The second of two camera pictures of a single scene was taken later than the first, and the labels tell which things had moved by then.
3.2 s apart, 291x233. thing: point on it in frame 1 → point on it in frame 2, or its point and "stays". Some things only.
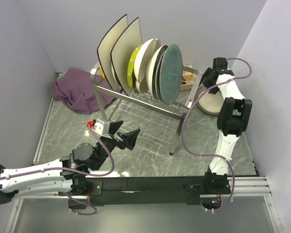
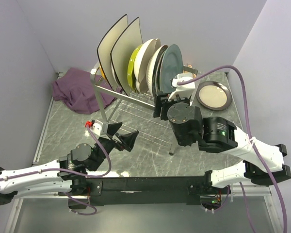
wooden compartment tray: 187,80 → 188,72
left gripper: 129,139 stays
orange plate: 102,73 stays
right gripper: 206,75 → 161,100
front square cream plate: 128,41 stays
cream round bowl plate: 144,51 stays
